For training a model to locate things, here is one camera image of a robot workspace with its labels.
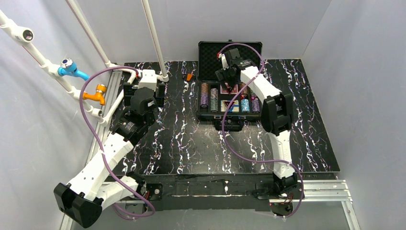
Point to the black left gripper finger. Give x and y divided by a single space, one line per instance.
160 94
129 94

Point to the brown chip stack in case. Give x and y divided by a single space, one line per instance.
243 88

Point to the grey pink chip stack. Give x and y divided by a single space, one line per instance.
214 94

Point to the orange tap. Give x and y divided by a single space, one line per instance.
98 96

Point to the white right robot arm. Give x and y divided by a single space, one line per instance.
276 115

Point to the white pvc pipe frame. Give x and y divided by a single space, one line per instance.
24 36

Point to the aluminium rail frame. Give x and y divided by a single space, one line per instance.
310 191

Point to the dark green chip stack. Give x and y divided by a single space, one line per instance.
214 105

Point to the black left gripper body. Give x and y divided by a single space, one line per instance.
129 92

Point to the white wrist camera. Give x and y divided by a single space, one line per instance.
148 80
224 61

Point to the black poker case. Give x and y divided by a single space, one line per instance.
223 99

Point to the blue card deck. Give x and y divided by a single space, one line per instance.
236 108

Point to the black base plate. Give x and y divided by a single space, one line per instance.
214 191

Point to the red triangle dealer button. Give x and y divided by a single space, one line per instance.
227 104

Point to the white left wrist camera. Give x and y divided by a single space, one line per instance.
148 80

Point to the light blue chip stack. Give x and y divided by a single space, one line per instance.
245 108

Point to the blue tap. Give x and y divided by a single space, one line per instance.
69 68

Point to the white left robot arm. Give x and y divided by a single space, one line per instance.
84 197

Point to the orange black small clip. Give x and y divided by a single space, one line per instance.
187 77

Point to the purple chip stack in case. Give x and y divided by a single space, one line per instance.
255 104

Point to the red card deck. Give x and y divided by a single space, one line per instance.
224 90

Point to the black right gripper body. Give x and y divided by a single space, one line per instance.
228 80

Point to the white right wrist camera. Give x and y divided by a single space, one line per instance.
224 61

